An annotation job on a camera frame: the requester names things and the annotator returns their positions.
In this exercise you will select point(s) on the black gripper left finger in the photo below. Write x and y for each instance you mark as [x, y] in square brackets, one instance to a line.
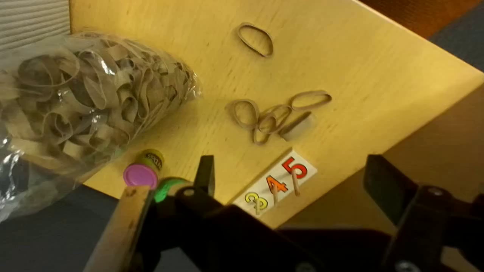
[204, 179]

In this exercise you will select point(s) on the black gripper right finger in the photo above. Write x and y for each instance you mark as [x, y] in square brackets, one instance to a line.
[387, 187]

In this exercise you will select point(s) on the tan rubber bands pile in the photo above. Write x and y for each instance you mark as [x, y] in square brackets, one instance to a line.
[261, 125]

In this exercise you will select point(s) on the clear bag of rubber bands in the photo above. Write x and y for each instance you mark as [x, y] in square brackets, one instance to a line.
[69, 105]

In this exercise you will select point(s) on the lone rubber band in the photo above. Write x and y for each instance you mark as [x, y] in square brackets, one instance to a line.
[255, 40]

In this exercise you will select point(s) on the green ball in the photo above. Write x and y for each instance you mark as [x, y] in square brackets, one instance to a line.
[168, 188]

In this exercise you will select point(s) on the number sticker label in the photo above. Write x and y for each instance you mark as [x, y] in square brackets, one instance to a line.
[273, 185]

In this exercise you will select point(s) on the white plastic bin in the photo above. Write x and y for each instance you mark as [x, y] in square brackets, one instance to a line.
[24, 22]

